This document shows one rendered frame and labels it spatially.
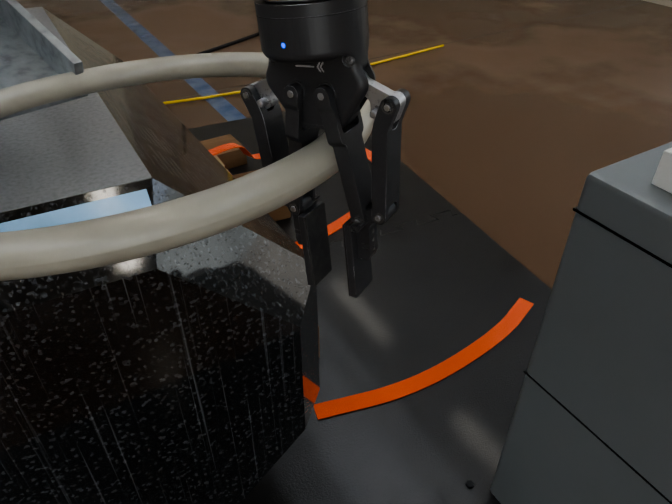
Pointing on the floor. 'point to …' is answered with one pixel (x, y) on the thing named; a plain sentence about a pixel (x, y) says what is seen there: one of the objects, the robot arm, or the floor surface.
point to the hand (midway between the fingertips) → (336, 250)
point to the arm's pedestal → (601, 355)
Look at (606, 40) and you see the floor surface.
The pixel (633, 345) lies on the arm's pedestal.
